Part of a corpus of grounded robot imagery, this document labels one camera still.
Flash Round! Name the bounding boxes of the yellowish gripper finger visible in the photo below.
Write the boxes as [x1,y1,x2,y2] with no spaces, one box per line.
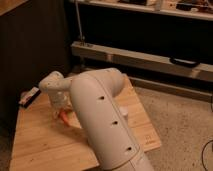
[53,109,60,119]
[65,108,75,117]

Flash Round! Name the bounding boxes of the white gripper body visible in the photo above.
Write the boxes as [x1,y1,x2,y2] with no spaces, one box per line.
[49,91,70,113]

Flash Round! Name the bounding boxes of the orange carrot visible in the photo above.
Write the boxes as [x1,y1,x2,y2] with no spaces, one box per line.
[59,111,70,127]

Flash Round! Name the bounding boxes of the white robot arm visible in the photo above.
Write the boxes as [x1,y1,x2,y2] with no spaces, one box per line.
[39,68,154,171]

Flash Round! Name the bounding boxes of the wooden table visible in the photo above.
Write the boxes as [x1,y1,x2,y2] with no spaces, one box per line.
[9,80,161,171]

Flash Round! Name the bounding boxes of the white paper cup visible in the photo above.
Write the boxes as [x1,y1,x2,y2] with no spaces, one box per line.
[119,107,128,121]

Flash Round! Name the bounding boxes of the metal vertical pole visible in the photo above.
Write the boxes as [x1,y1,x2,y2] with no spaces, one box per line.
[74,0,85,45]

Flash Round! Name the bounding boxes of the wooden shelf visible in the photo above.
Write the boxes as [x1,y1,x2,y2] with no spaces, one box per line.
[69,0,213,21]

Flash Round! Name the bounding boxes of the black handle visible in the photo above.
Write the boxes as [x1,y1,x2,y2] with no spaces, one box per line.
[169,58,201,68]

